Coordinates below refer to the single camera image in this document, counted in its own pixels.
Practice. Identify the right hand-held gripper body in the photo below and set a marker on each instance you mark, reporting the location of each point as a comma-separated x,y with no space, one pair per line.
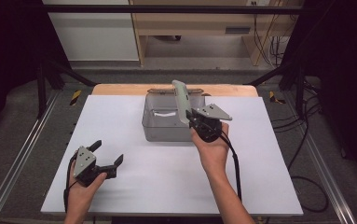
212,113

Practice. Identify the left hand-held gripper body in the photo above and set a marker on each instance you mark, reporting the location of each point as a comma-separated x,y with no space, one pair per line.
84,161

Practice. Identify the iridescent smartphone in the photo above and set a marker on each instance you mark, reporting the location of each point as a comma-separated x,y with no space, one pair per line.
181,99

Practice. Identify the clear plastic storage box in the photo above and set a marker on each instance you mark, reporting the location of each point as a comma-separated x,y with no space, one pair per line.
163,127

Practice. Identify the person's left hand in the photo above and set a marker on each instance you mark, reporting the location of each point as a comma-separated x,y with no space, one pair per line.
81,194

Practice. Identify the person's right hand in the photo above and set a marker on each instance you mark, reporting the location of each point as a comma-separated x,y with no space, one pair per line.
213,155

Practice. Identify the white table board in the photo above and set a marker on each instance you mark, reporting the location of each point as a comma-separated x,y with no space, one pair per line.
154,186

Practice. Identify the yellow black hazard tape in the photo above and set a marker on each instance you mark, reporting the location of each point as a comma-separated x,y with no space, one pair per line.
75,97
273,97

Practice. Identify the wooden table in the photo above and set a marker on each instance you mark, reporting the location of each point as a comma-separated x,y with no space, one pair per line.
120,89

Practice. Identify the light wooden desk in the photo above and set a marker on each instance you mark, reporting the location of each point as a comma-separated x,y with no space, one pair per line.
191,23

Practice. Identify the white cabinet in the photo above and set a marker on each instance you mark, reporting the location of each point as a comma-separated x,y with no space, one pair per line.
95,34

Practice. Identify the dark curtain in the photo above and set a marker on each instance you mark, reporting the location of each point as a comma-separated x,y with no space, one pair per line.
8,56
347,77

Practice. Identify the aluminium floor rail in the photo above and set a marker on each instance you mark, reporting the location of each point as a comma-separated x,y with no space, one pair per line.
14,168
325,174

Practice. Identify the black metal frame stand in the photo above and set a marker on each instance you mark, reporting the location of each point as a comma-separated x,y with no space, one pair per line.
299,87
42,90

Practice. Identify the black horizontal frame bar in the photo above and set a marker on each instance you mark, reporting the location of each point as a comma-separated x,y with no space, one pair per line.
167,9

